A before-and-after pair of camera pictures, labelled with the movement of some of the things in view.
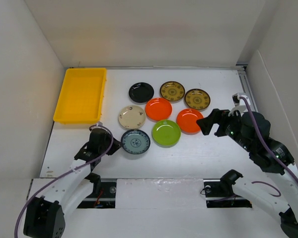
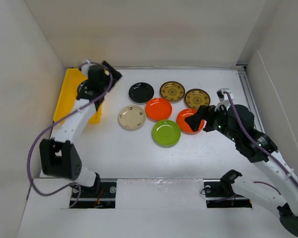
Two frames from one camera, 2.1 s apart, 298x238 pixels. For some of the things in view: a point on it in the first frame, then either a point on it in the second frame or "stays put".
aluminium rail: (241, 71) stays put
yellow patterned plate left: (172, 90) stays put
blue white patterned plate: (135, 142) to (82, 89)
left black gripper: (116, 145) to (115, 78)
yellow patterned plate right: (197, 99) stays put
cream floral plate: (131, 117) stays put
